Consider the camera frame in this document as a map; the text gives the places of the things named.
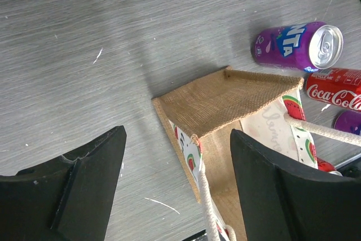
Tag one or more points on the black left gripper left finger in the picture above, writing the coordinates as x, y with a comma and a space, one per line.
69, 197

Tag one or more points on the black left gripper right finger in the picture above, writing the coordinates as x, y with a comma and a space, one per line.
282, 199

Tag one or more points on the purple Fanta can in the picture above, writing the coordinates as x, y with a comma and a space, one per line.
307, 47
348, 121

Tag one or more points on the red coca-cola can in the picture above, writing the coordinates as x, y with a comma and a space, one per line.
336, 86
327, 167

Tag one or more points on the watermelon print jute bag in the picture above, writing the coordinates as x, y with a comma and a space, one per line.
199, 117

